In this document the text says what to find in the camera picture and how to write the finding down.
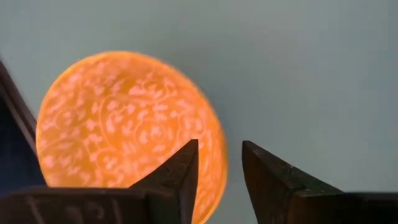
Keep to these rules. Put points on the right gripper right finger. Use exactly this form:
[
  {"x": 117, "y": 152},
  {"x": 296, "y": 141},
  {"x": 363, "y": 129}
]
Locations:
[{"x": 273, "y": 186}]

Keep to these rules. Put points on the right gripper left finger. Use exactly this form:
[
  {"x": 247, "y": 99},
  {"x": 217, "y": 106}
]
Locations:
[{"x": 174, "y": 186}]

